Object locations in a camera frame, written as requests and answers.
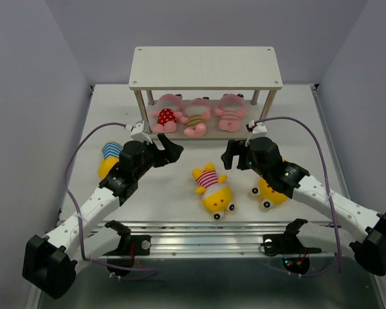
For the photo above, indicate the pink toy orange striped shirt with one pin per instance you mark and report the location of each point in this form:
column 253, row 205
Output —
column 196, row 114

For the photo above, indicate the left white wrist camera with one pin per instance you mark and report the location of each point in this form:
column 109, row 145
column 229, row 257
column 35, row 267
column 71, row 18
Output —
column 137, row 131

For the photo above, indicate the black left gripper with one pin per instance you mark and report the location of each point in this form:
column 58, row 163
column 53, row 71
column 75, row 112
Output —
column 170, row 154

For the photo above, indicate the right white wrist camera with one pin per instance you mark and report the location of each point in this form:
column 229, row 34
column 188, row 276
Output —
column 256, row 129

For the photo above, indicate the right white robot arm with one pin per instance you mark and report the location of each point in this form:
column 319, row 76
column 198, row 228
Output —
column 365, row 228

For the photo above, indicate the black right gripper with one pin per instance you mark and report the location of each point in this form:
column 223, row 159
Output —
column 234, row 147

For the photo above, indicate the yellow toy blue striped shirt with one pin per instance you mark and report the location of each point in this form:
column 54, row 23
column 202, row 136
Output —
column 110, row 156

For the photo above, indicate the white two-tier wooden shelf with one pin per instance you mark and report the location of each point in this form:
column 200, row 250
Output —
column 206, row 71

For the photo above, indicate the pink toy red polka-dot shirt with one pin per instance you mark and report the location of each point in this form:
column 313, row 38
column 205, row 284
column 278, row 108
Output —
column 170, row 109

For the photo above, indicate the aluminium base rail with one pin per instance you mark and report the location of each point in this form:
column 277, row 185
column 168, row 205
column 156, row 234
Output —
column 233, row 239

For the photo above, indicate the yellow toy pink striped shirt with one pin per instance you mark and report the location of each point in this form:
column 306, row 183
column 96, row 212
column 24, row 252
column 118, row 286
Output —
column 216, row 195

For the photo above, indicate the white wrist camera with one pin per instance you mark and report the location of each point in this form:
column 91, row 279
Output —
column 256, row 129
column 137, row 131

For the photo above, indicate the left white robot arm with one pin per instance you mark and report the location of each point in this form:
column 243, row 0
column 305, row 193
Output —
column 52, row 262

